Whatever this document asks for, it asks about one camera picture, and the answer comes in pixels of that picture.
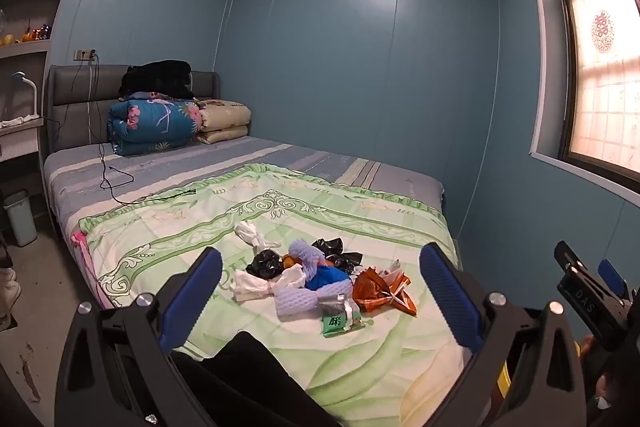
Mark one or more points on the white desk lamp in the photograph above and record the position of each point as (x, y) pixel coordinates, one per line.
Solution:
(30, 87)

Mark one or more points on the pale purple foam sleeve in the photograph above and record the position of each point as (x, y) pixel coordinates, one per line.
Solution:
(300, 302)

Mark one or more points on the person's right hand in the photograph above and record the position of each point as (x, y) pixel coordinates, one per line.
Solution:
(602, 387)

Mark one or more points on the black clothes pile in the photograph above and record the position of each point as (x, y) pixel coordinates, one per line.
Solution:
(155, 79)

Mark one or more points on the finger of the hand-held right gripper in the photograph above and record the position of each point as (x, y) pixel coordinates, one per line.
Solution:
(612, 278)
(567, 257)

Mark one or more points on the white plastic bag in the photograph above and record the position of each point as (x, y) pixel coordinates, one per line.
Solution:
(250, 232)

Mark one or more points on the wall power outlet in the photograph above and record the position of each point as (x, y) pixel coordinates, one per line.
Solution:
(84, 54)

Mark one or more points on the silver foil wrapper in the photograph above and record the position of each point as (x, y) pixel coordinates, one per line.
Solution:
(337, 305)

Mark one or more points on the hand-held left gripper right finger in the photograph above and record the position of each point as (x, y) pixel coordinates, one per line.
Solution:
(450, 302)

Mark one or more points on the white tissue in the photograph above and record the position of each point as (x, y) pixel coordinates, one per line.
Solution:
(255, 287)

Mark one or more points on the blue bag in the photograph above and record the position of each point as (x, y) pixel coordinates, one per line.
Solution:
(325, 279)

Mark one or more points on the shelf ornaments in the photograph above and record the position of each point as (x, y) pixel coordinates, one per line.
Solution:
(37, 33)

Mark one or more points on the black plastic bag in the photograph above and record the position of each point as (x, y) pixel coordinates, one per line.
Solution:
(340, 257)
(265, 263)

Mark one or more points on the yellow fruit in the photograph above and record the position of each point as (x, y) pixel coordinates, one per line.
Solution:
(7, 40)

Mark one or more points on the orange foil snack wrapper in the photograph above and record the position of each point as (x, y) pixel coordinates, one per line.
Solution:
(370, 292)

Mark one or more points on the white shelf unit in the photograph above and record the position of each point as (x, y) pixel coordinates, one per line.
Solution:
(30, 49)

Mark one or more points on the small pale green bin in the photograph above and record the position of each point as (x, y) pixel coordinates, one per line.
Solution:
(20, 219)

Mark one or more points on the grey upholstered bed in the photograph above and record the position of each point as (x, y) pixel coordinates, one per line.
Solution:
(75, 97)

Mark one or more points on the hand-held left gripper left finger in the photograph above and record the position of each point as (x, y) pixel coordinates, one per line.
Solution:
(192, 297)

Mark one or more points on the green snack packet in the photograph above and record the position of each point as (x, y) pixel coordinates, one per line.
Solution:
(335, 324)

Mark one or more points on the brown framed window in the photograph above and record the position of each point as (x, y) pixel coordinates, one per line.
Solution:
(600, 107)

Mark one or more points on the striped grey bed sheet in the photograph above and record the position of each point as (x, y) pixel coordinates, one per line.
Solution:
(280, 162)

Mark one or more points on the red paper window decal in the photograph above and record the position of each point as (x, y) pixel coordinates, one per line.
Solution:
(602, 32)

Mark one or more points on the beige folded quilt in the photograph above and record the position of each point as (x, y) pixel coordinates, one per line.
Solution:
(225, 119)

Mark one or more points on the green floral blanket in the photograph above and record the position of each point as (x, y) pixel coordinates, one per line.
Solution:
(200, 217)

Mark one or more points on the blue floral folded quilt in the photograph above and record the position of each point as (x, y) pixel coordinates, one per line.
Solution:
(150, 127)

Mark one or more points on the white shoes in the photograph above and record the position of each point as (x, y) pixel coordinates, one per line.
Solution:
(7, 292)

